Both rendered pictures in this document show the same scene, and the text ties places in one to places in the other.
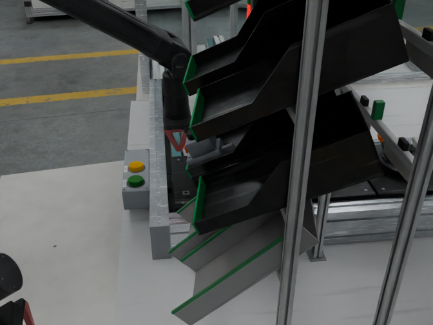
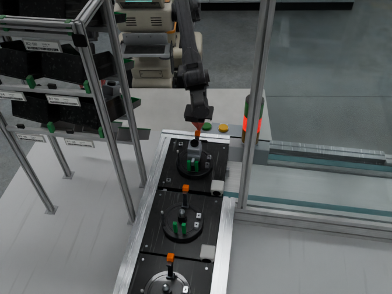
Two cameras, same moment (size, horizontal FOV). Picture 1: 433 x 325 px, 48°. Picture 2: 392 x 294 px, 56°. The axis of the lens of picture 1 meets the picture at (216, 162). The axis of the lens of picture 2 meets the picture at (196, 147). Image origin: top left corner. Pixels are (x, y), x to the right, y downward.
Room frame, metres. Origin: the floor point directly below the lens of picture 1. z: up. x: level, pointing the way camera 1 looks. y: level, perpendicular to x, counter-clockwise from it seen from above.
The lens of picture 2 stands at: (1.32, -0.85, 2.05)
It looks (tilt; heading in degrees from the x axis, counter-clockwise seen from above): 48 degrees down; 107
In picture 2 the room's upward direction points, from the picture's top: 2 degrees counter-clockwise
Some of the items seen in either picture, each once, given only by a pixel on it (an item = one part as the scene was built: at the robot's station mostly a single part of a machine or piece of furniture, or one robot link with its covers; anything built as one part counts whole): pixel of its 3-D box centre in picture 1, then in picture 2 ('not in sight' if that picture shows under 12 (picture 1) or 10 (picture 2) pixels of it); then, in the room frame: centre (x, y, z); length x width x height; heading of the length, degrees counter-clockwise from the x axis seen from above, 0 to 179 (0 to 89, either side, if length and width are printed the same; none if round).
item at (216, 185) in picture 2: not in sight; (217, 188); (1.16, -0.09, 0.97); 0.05 x 0.05 x 0.04; 7
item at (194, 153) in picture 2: not in sight; (193, 150); (1.05, -0.02, 1.06); 0.08 x 0.04 x 0.07; 96
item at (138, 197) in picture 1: (137, 177); (223, 133); (1.11, 0.22, 0.93); 0.21 x 0.07 x 0.06; 7
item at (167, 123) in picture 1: (176, 107); (198, 107); (1.04, 0.09, 1.17); 0.10 x 0.07 x 0.07; 7
